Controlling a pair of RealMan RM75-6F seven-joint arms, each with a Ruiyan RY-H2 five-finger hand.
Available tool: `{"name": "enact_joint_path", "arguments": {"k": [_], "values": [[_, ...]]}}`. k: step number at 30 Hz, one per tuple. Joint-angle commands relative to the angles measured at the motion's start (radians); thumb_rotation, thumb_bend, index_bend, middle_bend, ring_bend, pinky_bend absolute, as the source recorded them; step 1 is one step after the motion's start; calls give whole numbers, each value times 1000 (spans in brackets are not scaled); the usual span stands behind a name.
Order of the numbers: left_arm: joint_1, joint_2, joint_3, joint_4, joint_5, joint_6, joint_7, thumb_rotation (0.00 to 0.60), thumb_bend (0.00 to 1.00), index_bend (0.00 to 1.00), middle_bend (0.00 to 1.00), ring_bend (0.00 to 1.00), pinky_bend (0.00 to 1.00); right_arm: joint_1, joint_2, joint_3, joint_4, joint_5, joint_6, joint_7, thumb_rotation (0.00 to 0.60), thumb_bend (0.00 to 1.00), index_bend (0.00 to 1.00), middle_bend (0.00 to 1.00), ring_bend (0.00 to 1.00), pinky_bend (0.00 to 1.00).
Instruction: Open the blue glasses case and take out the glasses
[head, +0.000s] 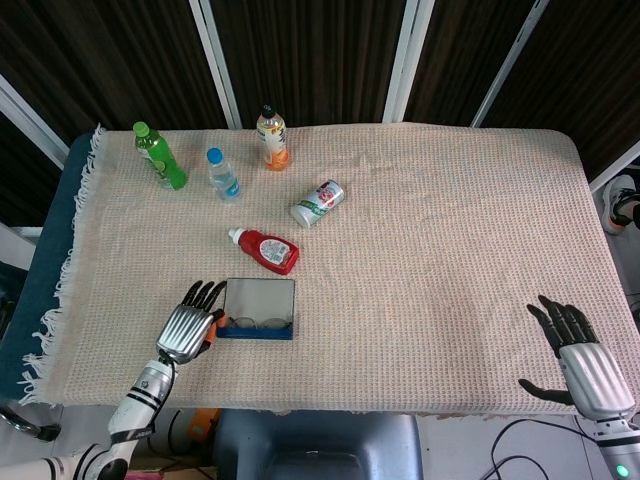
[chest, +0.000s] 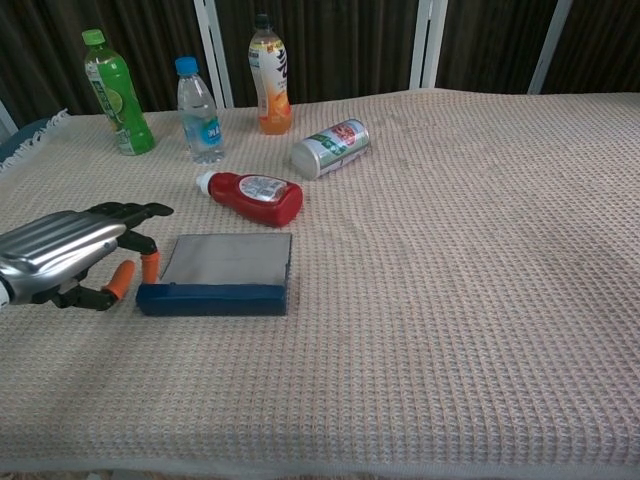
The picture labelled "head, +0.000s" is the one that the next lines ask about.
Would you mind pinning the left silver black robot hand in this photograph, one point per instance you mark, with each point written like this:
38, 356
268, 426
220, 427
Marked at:
182, 330

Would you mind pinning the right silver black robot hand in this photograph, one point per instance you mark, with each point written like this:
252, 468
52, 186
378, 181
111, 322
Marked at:
595, 375

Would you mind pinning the thin metal-frame eyeglasses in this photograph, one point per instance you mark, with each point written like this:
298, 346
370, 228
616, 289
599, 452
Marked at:
244, 323

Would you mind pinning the blue glasses case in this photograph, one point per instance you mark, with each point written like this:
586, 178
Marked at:
257, 300

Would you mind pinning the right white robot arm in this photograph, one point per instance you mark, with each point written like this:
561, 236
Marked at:
620, 450

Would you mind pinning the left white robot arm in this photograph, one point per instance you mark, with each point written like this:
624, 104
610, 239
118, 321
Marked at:
135, 410

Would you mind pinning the orange object under table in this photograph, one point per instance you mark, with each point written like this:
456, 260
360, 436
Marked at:
202, 425

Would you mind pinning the red ketchup bottle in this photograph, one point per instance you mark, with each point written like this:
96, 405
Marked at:
267, 250

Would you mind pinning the clear water bottle blue cap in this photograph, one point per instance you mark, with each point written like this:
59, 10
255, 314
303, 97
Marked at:
225, 180

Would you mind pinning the white sneaker orange trim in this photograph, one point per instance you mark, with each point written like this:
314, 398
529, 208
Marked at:
617, 205

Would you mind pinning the green drink bottle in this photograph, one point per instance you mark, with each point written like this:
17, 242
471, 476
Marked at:
162, 157

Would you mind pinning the white drink can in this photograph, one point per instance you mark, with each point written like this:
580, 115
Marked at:
317, 202

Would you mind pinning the orange juice bottle black cap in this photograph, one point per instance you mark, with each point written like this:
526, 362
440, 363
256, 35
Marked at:
273, 142

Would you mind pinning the beige waffle weave tablecloth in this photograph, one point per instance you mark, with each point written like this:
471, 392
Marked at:
425, 250

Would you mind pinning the dark folding screen white frame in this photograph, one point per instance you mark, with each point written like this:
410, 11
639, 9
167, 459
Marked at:
325, 50

